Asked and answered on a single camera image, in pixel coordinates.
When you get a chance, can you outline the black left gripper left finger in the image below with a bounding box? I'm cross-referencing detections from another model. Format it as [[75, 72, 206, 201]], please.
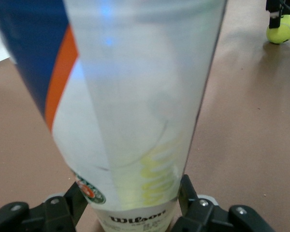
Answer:
[[0, 181, 88, 232]]

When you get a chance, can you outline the Wilson tennis ball can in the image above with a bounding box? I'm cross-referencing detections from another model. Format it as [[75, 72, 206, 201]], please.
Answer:
[[0, 0, 229, 232]]

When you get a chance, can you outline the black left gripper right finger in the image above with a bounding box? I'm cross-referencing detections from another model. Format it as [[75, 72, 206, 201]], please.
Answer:
[[170, 174, 276, 232]]

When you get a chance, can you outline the yellow tennis ball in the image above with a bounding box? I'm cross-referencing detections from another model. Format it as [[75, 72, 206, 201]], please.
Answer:
[[118, 180, 182, 211], [266, 14, 290, 44]]

